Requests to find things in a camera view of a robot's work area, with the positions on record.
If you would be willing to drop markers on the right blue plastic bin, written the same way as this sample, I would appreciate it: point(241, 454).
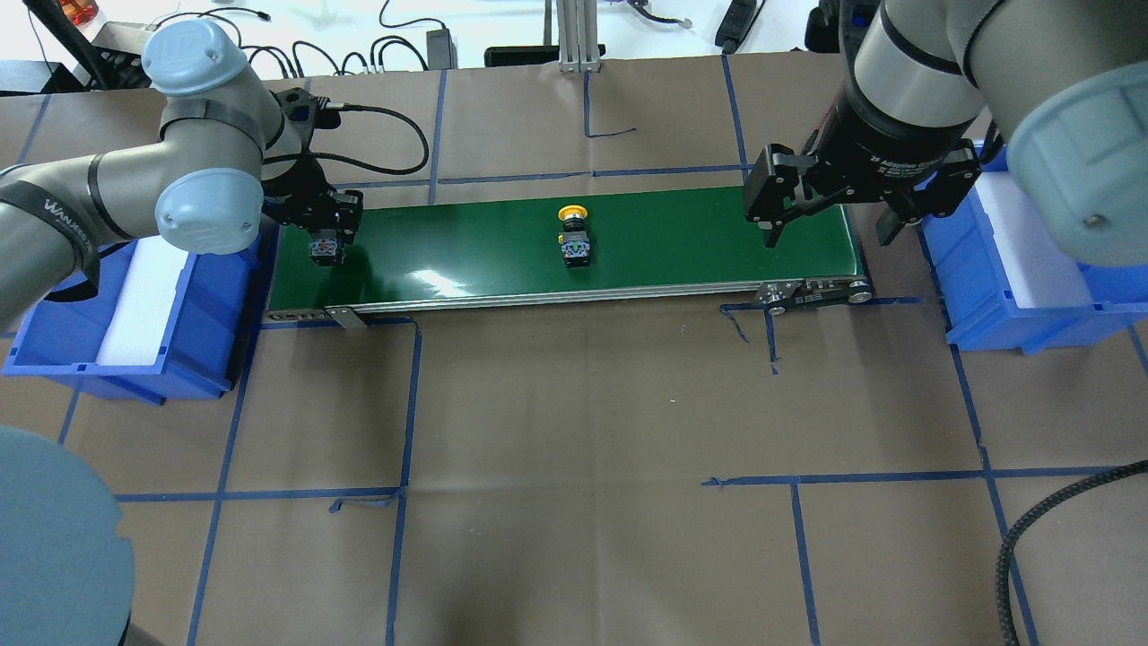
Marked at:
point(1006, 285)

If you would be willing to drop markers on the red push button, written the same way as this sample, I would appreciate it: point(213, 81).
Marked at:
point(336, 253)

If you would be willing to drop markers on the aluminium frame post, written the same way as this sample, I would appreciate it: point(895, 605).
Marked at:
point(577, 32)

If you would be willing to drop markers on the black power adapter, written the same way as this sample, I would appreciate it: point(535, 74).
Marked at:
point(441, 50)

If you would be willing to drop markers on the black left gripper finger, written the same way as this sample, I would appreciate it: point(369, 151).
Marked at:
point(318, 244)
point(349, 204)

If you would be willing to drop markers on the white foam pad right bin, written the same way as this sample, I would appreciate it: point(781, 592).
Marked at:
point(1040, 275)

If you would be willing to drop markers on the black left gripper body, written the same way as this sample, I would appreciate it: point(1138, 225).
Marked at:
point(303, 191)

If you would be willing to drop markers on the left blue plastic bin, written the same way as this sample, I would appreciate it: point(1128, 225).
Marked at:
point(60, 341)

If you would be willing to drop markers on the white foam pad left bin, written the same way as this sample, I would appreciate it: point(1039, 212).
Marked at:
point(139, 321)

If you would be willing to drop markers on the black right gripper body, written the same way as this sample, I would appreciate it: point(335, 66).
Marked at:
point(883, 150)

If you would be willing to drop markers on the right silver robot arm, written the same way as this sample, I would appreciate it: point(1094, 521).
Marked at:
point(933, 88)

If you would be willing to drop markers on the blue plastic bin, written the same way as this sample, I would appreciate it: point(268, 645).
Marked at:
point(60, 341)
point(1006, 285)

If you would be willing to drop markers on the yellow push button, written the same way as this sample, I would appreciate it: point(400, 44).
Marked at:
point(574, 240)

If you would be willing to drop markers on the white foam pad bin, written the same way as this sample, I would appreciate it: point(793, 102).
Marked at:
point(139, 321)
point(1040, 275)

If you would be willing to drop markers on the green conveyor belt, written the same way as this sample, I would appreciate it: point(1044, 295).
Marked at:
point(506, 253)

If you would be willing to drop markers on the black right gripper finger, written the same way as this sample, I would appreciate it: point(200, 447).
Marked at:
point(938, 196)
point(780, 190)

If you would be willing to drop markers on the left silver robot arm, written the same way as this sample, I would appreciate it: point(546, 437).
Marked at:
point(228, 153)

